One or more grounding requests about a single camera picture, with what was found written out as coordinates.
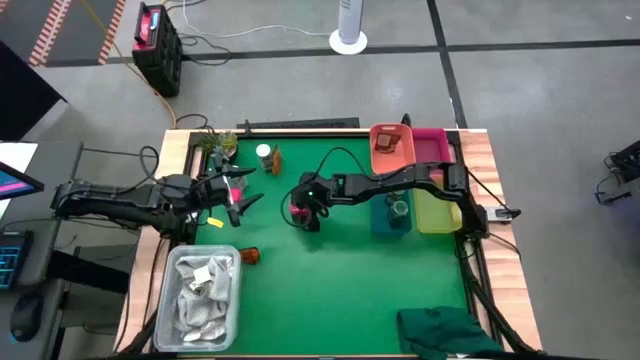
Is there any power strip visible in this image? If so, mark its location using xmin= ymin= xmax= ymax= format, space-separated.
xmin=487 ymin=204 xmax=522 ymax=224

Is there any dark green cloth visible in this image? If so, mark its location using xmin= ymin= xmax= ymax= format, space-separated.
xmin=397 ymin=305 xmax=504 ymax=360

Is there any grey desk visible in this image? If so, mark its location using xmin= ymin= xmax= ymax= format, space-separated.
xmin=0 ymin=141 xmax=131 ymax=360

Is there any black floor equipment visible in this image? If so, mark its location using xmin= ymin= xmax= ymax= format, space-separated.
xmin=592 ymin=139 xmax=640 ymax=206

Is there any brown spice box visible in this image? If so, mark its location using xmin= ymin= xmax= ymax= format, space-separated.
xmin=374 ymin=132 xmax=402 ymax=155

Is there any large black panel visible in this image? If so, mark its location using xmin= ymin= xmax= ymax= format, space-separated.
xmin=0 ymin=39 xmax=69 ymax=142

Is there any magenta plastic bin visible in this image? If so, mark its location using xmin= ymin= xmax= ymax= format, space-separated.
xmin=412 ymin=127 xmax=455 ymax=166

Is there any long black bar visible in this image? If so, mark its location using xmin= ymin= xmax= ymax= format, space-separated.
xmin=236 ymin=117 xmax=361 ymax=130

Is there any yellow-green plastic bin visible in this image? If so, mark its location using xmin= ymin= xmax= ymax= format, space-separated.
xmin=412 ymin=187 xmax=464 ymax=235

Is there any black looped floor cable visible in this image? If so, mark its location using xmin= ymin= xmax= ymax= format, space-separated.
xmin=173 ymin=112 xmax=210 ymax=132

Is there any white paper sheet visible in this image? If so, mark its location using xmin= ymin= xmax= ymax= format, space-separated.
xmin=0 ymin=142 xmax=39 ymax=174

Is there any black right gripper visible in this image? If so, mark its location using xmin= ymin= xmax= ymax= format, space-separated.
xmin=289 ymin=172 xmax=334 ymax=233

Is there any computer monitor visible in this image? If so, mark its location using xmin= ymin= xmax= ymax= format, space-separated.
xmin=0 ymin=160 xmax=45 ymax=201

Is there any green table mat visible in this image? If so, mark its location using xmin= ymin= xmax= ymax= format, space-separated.
xmin=192 ymin=135 xmax=469 ymax=357

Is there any white tower fan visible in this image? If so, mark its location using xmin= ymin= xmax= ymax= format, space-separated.
xmin=328 ymin=0 xmax=369 ymax=56

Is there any white-lid spice jar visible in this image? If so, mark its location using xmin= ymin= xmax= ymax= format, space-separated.
xmin=254 ymin=143 xmax=274 ymax=171

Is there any grey towel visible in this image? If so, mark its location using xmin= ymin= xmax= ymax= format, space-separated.
xmin=172 ymin=253 xmax=235 ymax=344

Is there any orange plastic bin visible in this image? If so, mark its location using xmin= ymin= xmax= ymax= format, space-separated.
xmin=369 ymin=123 xmax=417 ymax=176

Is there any clear plastic tub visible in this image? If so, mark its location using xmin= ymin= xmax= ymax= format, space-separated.
xmin=153 ymin=244 xmax=242 ymax=354

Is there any backlit keyboard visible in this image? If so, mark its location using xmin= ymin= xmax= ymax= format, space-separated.
xmin=0 ymin=230 xmax=34 ymax=291

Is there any yellow floor cable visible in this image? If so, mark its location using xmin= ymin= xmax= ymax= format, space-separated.
xmin=79 ymin=0 xmax=178 ymax=130

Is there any black crate with red top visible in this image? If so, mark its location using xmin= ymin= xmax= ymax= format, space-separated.
xmin=131 ymin=2 xmax=184 ymax=99

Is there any small succulent plant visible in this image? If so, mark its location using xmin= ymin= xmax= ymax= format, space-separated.
xmin=198 ymin=129 xmax=240 ymax=161

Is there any white floor cable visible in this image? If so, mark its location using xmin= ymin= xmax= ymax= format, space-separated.
xmin=180 ymin=0 xmax=332 ymax=39

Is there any blue plastic bin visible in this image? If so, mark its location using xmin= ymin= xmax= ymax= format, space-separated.
xmin=369 ymin=192 xmax=414 ymax=236

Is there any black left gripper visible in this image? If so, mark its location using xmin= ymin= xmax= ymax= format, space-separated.
xmin=197 ymin=158 xmax=266 ymax=229

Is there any black computer mouse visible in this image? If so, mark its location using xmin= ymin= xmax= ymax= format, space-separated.
xmin=9 ymin=292 xmax=45 ymax=344

